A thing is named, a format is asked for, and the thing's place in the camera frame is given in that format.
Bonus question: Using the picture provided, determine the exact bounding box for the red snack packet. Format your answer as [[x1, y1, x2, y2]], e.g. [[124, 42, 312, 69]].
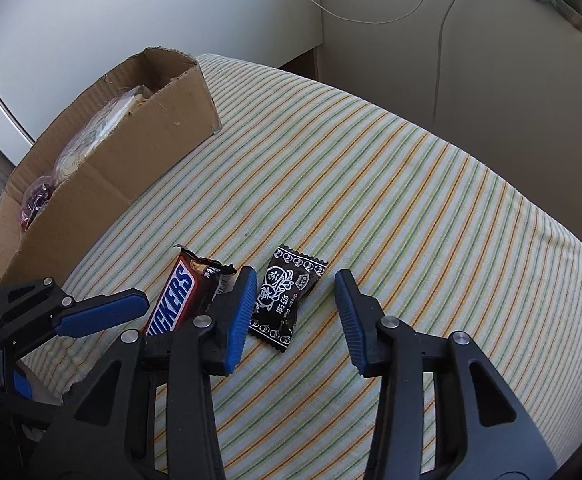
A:
[[20, 175, 56, 233]]

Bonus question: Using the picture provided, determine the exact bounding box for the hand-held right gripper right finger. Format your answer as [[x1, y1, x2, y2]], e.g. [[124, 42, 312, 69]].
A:
[[333, 269, 559, 480]]

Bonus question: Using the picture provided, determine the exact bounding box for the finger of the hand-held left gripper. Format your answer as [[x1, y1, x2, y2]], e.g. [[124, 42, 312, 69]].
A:
[[0, 277, 150, 357], [11, 369, 36, 403]]

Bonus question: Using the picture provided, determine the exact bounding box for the hanging white cable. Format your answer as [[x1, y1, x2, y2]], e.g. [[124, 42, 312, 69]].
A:
[[431, 0, 467, 131]]

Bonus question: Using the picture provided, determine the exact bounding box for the brown cardboard box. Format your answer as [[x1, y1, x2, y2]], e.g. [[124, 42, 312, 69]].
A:
[[0, 46, 222, 286]]

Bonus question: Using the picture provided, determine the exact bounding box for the clear cream pastry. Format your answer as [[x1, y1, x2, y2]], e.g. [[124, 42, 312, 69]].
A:
[[53, 85, 154, 186]]

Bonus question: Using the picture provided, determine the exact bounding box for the black patterned candy packet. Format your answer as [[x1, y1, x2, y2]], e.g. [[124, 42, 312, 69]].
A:
[[247, 244, 329, 355]]

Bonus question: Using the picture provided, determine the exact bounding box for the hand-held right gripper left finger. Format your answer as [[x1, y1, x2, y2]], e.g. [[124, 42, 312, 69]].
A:
[[33, 265, 258, 480]]

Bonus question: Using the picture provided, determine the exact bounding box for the large brown chocolate bar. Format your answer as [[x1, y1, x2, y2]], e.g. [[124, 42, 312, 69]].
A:
[[142, 245, 237, 338]]

